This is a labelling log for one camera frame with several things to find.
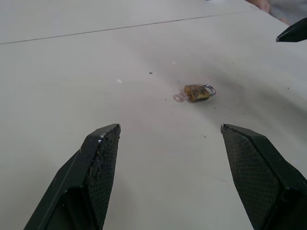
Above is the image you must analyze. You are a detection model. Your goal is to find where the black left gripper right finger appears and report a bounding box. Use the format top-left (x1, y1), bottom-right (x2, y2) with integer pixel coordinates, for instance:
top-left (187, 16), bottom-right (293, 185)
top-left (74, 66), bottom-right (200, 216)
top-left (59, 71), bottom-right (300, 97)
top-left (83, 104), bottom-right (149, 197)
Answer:
top-left (220, 123), bottom-right (307, 230)

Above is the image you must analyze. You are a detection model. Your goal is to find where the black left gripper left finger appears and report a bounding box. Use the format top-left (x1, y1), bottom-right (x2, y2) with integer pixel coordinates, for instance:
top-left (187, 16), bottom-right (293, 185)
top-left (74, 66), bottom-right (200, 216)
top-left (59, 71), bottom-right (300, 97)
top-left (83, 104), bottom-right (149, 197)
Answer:
top-left (23, 123), bottom-right (121, 230)

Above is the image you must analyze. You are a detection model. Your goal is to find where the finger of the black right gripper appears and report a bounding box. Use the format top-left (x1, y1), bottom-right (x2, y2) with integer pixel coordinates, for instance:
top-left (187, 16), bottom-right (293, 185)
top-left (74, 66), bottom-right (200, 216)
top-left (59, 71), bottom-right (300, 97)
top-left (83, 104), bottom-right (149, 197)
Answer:
top-left (275, 17), bottom-right (307, 43)

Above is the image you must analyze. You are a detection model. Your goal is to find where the brass padlock with silver shackle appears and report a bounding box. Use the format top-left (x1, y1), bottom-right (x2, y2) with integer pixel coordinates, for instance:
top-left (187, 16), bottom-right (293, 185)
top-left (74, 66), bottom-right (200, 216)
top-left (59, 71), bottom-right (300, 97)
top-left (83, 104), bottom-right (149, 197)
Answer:
top-left (184, 83), bottom-right (216, 103)

